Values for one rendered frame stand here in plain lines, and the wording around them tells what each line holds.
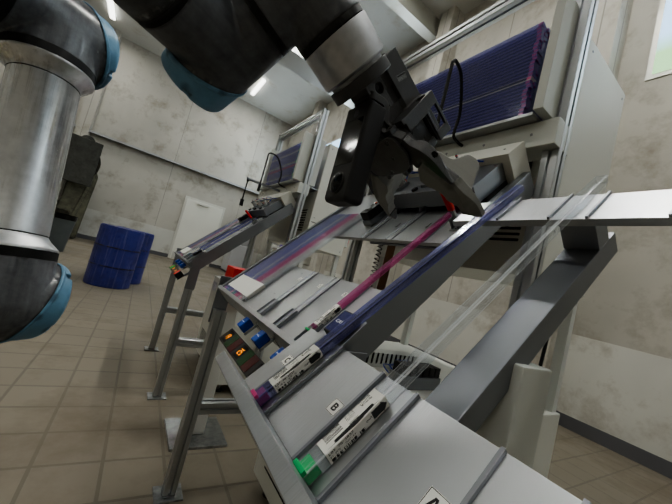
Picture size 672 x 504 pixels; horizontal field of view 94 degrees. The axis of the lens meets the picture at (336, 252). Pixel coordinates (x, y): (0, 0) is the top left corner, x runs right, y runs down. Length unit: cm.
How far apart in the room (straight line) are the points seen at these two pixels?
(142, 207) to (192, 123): 325
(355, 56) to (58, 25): 46
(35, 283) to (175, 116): 1182
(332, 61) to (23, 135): 45
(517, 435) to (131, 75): 1256
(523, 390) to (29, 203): 65
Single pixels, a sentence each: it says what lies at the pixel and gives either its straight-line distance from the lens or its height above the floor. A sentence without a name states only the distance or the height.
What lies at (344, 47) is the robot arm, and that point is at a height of 108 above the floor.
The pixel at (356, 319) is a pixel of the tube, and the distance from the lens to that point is 37.
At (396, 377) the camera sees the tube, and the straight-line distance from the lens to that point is 28.
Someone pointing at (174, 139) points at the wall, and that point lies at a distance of 1214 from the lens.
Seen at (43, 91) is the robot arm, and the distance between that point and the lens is 65.
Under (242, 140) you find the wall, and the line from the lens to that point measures 1258.
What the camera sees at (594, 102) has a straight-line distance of 131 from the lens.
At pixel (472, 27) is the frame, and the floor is 186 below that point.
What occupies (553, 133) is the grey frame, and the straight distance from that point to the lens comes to 98.
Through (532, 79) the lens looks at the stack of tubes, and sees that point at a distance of 107.
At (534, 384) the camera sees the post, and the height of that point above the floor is 81.
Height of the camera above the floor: 87
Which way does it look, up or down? 4 degrees up
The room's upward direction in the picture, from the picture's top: 15 degrees clockwise
